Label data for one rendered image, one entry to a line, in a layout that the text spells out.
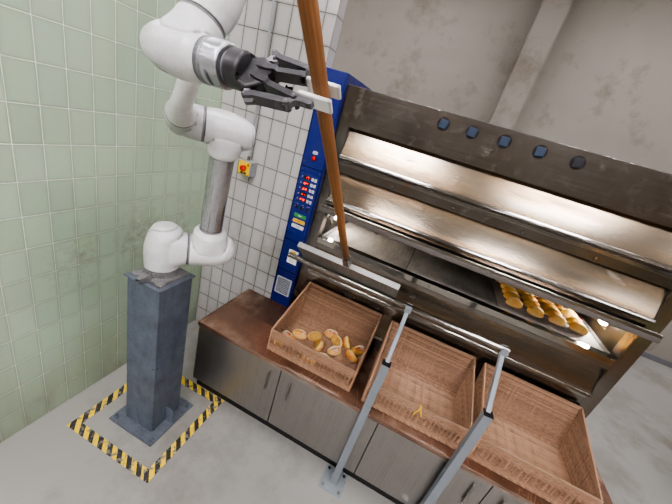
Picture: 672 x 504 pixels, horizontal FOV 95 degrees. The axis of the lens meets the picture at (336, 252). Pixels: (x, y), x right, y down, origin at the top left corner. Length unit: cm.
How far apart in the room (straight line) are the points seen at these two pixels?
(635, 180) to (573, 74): 365
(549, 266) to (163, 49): 185
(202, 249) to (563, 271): 183
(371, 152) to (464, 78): 360
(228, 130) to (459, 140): 115
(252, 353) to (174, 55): 157
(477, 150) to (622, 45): 401
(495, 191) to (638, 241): 67
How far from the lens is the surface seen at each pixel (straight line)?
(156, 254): 161
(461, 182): 183
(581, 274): 204
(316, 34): 57
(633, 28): 574
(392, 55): 553
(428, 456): 196
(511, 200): 186
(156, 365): 194
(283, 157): 210
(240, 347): 201
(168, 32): 81
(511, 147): 184
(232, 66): 71
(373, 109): 190
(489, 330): 212
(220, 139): 132
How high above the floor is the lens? 193
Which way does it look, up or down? 23 degrees down
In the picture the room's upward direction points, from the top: 17 degrees clockwise
